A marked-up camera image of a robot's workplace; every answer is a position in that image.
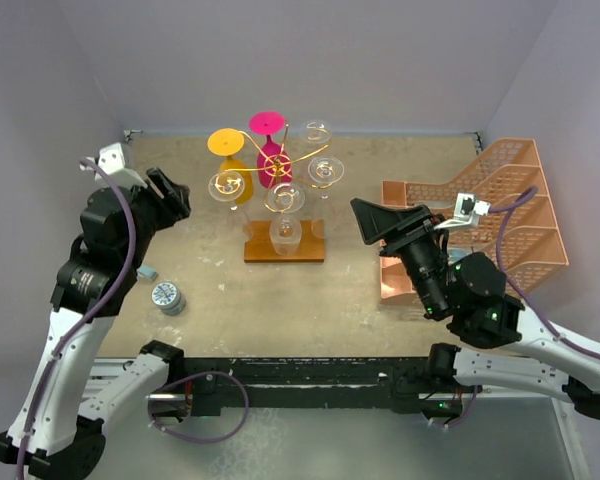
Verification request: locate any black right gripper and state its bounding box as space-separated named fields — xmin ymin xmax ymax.
xmin=349 ymin=198 xmax=447 ymax=317

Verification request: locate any clear wine glass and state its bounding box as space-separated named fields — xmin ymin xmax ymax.
xmin=308 ymin=157 xmax=344 ymax=239
xmin=299 ymin=119 xmax=332 ymax=147
xmin=265 ymin=182 xmax=305 ymax=256
xmin=208 ymin=170 xmax=252 ymax=244

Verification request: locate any orange plastic goblet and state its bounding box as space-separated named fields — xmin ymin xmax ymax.
xmin=207 ymin=128 xmax=254 ymax=205

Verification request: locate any pink plastic goblet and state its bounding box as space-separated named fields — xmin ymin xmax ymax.
xmin=249 ymin=111 xmax=292 ymax=189

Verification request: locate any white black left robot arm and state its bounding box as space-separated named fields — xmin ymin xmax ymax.
xmin=0 ymin=168 xmax=191 ymax=479

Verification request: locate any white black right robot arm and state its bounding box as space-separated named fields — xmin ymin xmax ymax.
xmin=351 ymin=198 xmax=600 ymax=420

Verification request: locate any small light blue object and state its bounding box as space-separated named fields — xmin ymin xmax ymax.
xmin=137 ymin=265 xmax=158 ymax=281

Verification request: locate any small round tin can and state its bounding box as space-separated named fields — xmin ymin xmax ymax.
xmin=151 ymin=281 xmax=186 ymax=316

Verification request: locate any peach plastic file organizer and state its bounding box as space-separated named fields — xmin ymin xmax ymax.
xmin=379 ymin=138 xmax=569 ymax=309

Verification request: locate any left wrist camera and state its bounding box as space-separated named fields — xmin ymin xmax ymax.
xmin=80 ymin=142 xmax=147 ymax=190

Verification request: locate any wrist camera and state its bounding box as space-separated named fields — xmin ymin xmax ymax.
xmin=434 ymin=192 xmax=491 ymax=231
xmin=80 ymin=142 xmax=147 ymax=190

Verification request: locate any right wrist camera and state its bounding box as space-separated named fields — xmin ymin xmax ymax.
xmin=434 ymin=192 xmax=491 ymax=231

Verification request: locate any gold wire wine glass rack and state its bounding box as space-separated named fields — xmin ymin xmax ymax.
xmin=244 ymin=111 xmax=341 ymax=263

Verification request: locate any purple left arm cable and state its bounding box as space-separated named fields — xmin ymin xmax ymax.
xmin=15 ymin=156 xmax=138 ymax=480

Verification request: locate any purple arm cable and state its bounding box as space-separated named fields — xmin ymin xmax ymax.
xmin=15 ymin=156 xmax=138 ymax=480
xmin=484 ymin=185 xmax=600 ymax=367

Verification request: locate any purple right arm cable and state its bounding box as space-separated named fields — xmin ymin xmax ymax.
xmin=484 ymin=185 xmax=600 ymax=367

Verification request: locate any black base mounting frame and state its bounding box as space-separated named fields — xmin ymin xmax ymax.
xmin=156 ymin=357 xmax=483 ymax=417

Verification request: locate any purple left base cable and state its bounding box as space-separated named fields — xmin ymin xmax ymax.
xmin=147 ymin=370 xmax=251 ymax=444

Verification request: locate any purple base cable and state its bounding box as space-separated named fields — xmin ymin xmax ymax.
xmin=147 ymin=370 xmax=251 ymax=444
xmin=427 ymin=384 xmax=479 ymax=432

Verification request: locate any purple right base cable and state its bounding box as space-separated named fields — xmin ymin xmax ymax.
xmin=427 ymin=384 xmax=479 ymax=432

